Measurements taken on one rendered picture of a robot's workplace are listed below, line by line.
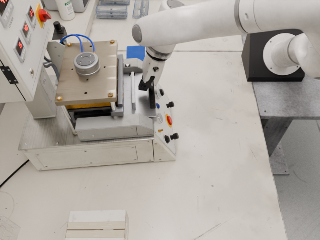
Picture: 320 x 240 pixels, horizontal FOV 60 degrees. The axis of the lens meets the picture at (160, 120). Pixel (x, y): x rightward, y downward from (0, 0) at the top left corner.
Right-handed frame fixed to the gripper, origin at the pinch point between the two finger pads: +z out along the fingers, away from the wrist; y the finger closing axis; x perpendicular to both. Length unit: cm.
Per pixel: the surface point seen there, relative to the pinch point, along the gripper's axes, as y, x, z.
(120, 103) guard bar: -11.1, 8.7, -1.4
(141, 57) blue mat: 45, -8, 25
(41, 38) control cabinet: 4.7, 34.6, -7.2
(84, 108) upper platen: -10.0, 19.0, 5.2
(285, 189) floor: -4, -114, 66
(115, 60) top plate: 2.6, 11.6, -6.2
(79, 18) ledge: 77, 25, 33
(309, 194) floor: -9, -127, 61
